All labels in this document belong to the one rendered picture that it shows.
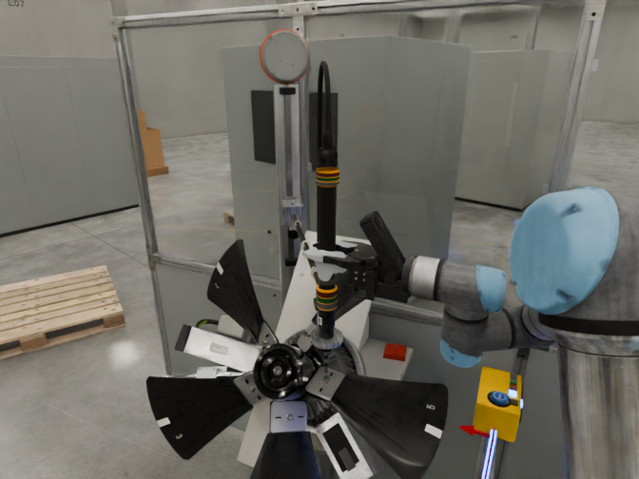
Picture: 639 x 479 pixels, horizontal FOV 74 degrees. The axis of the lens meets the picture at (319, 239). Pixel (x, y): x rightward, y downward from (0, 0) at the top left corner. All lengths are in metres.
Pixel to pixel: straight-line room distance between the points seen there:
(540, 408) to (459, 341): 1.02
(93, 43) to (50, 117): 7.58
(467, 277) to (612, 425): 0.34
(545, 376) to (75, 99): 5.92
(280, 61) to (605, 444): 1.26
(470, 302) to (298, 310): 0.65
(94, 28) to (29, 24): 1.49
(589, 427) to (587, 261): 0.16
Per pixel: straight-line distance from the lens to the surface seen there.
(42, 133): 6.30
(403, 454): 0.92
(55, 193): 6.42
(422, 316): 1.64
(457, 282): 0.74
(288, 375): 0.96
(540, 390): 1.75
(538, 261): 0.46
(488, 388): 1.23
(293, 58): 1.44
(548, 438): 1.88
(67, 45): 13.51
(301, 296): 1.28
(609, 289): 0.44
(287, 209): 1.39
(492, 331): 0.81
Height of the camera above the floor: 1.82
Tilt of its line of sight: 21 degrees down
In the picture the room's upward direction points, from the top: straight up
